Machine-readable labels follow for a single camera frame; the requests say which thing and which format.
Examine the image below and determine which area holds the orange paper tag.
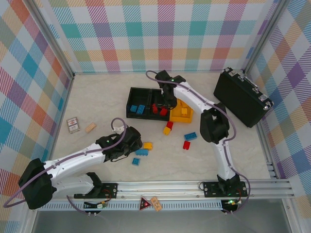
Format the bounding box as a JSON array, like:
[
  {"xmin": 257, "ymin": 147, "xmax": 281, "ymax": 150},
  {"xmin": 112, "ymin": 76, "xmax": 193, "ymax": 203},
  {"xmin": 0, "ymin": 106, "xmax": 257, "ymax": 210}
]
[{"xmin": 150, "ymin": 197, "xmax": 162, "ymax": 212}]

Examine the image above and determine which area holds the aluminium frame post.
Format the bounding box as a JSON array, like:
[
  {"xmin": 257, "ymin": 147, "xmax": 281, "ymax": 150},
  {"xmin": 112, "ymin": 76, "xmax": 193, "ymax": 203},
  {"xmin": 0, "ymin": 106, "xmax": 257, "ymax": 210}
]
[
  {"xmin": 30, "ymin": 0, "xmax": 75, "ymax": 77},
  {"xmin": 242, "ymin": 0, "xmax": 291, "ymax": 75}
]

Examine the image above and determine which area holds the slotted grey cable duct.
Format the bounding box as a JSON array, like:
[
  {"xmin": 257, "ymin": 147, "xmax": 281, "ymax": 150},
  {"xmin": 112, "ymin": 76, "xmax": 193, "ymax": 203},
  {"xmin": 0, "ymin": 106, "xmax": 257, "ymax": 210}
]
[{"xmin": 38, "ymin": 200, "xmax": 224, "ymax": 211}]

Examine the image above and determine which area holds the left power connector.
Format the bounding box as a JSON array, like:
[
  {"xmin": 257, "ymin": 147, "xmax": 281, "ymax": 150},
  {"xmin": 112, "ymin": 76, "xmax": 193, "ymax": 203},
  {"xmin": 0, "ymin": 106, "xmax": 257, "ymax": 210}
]
[{"xmin": 84, "ymin": 200, "xmax": 108, "ymax": 210}]

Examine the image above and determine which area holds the right power connector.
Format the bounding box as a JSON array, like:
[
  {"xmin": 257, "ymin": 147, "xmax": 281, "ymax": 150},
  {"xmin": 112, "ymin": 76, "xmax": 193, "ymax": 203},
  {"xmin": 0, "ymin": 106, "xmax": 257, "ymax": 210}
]
[{"xmin": 223, "ymin": 199, "xmax": 242, "ymax": 207}]

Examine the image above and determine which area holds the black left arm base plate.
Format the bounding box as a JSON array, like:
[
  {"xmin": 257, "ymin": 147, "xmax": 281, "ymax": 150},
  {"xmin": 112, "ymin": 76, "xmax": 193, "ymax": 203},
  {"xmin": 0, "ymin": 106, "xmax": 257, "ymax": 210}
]
[{"xmin": 74, "ymin": 182, "xmax": 119, "ymax": 200}]

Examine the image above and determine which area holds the grey metal front panel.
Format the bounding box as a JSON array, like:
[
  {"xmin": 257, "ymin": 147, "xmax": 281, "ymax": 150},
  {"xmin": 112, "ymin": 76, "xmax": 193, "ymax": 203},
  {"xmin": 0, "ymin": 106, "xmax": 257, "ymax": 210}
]
[{"xmin": 31, "ymin": 210, "xmax": 294, "ymax": 233}]

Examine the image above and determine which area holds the playing card box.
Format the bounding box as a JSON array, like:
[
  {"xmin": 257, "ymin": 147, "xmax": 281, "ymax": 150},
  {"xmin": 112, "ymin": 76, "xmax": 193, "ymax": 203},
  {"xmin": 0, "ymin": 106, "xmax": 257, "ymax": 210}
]
[{"xmin": 66, "ymin": 117, "xmax": 81, "ymax": 133}]

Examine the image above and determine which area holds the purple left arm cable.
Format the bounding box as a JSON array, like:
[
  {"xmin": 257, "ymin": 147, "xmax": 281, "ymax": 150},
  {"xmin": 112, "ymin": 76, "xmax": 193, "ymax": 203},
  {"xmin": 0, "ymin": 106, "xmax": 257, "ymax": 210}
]
[{"xmin": 3, "ymin": 117, "xmax": 128, "ymax": 216}]

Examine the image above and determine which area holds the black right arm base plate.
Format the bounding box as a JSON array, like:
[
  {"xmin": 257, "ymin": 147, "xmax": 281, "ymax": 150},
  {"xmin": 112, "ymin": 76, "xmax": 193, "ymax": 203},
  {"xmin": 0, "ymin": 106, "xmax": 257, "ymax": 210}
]
[{"xmin": 203, "ymin": 181, "xmax": 248, "ymax": 198}]

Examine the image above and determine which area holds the power connector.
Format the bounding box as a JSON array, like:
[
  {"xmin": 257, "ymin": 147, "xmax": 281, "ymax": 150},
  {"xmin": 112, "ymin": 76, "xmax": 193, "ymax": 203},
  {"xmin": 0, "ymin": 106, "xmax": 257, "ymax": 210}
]
[
  {"xmin": 84, "ymin": 200, "xmax": 108, "ymax": 210},
  {"xmin": 223, "ymin": 199, "xmax": 242, "ymax": 207}
]

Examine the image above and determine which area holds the yellow plastic bin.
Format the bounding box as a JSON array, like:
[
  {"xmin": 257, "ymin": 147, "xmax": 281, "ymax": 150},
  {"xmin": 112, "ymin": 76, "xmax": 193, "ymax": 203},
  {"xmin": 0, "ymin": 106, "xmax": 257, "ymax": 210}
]
[{"xmin": 169, "ymin": 98, "xmax": 194, "ymax": 124}]

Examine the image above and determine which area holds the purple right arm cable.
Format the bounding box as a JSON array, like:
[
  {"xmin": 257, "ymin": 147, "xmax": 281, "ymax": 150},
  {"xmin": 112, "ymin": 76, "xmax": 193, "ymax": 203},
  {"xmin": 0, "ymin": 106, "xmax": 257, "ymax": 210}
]
[{"xmin": 145, "ymin": 70, "xmax": 251, "ymax": 216}]

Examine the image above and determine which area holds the red triangle sticker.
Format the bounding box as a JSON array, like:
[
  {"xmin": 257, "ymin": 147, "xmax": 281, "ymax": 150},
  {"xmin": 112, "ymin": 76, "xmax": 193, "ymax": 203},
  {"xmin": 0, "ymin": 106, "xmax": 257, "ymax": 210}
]
[{"xmin": 139, "ymin": 197, "xmax": 152, "ymax": 211}]

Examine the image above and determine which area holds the aluminium side rail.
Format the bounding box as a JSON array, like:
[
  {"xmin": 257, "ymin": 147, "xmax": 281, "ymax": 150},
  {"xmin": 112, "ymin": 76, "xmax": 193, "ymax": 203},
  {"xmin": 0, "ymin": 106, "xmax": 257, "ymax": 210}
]
[{"xmin": 255, "ymin": 118, "xmax": 279, "ymax": 180}]

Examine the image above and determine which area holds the black briefcase with metal latches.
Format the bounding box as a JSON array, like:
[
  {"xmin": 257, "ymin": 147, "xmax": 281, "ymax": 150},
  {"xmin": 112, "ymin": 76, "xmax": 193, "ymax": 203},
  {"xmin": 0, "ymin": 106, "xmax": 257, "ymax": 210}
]
[{"xmin": 213, "ymin": 67, "xmax": 274, "ymax": 129}]

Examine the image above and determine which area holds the aluminium mounting rail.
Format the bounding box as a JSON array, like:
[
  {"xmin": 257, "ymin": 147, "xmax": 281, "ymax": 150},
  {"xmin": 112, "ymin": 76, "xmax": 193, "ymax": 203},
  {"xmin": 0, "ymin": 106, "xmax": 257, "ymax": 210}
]
[{"xmin": 25, "ymin": 179, "xmax": 294, "ymax": 201}]

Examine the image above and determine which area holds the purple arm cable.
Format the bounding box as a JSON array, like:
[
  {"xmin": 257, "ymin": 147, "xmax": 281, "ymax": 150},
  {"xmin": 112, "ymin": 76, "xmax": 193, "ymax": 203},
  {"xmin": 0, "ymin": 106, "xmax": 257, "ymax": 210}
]
[
  {"xmin": 3, "ymin": 117, "xmax": 128, "ymax": 216},
  {"xmin": 145, "ymin": 70, "xmax": 251, "ymax": 216}
]

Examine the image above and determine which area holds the black plastic bin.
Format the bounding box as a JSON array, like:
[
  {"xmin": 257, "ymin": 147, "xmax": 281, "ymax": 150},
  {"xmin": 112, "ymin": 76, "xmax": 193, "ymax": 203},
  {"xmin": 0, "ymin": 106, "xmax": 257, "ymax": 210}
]
[
  {"xmin": 148, "ymin": 88, "xmax": 172, "ymax": 121},
  {"xmin": 126, "ymin": 87, "xmax": 153, "ymax": 119}
]

